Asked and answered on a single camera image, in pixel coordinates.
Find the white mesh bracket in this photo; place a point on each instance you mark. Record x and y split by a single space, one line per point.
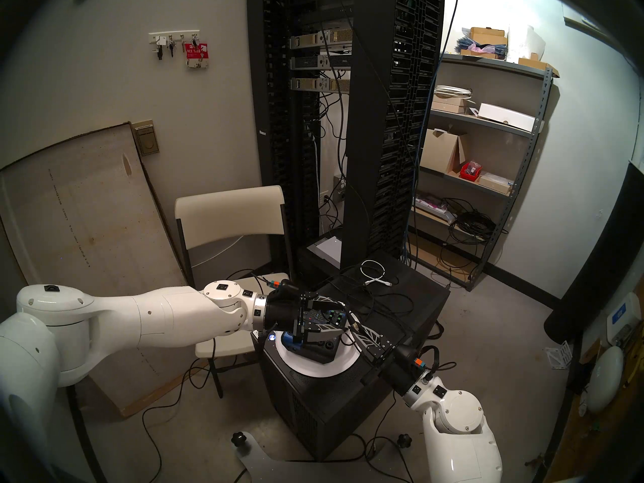
559 356

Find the black blue audio mixer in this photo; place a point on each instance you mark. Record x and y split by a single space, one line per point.
327 318

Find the grey wall junction box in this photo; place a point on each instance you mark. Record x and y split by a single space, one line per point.
340 185

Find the white wall outlet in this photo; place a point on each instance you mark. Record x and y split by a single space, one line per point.
324 197

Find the grey metal shelf unit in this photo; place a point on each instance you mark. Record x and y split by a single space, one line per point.
503 67

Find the silver rack mounted unit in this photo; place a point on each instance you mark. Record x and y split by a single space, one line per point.
319 62
317 84
322 38

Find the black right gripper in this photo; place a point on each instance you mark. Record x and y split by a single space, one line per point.
405 369

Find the cream folding chair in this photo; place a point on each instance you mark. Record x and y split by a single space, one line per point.
226 210

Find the black key fob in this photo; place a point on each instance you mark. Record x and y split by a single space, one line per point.
160 53

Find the black server rack column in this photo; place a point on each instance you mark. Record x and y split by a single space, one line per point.
282 135
367 135

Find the small open cardboard box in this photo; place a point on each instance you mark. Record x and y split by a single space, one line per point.
536 64

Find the white flat box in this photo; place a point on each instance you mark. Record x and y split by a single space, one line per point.
505 115

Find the white round plate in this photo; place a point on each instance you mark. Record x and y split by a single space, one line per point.
322 370

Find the flat tan box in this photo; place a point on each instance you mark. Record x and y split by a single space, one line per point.
495 182

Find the pink white package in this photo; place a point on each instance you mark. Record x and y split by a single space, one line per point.
432 208

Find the red parts bin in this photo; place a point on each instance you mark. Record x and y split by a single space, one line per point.
470 171

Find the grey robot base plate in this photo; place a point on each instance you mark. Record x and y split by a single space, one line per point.
256 462

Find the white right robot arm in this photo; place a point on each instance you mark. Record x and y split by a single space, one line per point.
453 416

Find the tall black panel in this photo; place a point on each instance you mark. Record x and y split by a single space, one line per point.
598 265

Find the beige wall switch plate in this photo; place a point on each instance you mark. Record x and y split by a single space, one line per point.
147 141

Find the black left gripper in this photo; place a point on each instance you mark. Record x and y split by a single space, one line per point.
284 311

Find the brown cardboard box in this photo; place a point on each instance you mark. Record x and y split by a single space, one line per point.
488 34

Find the black base knob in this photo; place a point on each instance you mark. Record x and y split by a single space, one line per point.
239 439
404 440

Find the large open cardboard box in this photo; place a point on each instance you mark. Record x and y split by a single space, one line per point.
440 150

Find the white flat floor device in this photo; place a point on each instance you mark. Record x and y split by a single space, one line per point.
327 248

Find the white device blue label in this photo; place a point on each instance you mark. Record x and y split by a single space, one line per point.
623 316

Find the white key hook rack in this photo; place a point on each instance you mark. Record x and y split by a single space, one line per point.
166 35

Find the pink plastic bag stack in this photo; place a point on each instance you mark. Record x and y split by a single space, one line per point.
478 49

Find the black equipment cabinet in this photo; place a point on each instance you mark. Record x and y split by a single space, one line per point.
322 416

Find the white paper bag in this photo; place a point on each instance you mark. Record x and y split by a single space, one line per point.
526 42

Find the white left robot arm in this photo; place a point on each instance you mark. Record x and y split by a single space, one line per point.
166 316

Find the large beige leaning board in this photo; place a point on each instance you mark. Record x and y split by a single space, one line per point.
75 210

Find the white oval device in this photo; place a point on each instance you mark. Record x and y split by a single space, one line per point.
605 379

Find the beige flat box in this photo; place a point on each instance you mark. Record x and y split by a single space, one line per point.
450 104

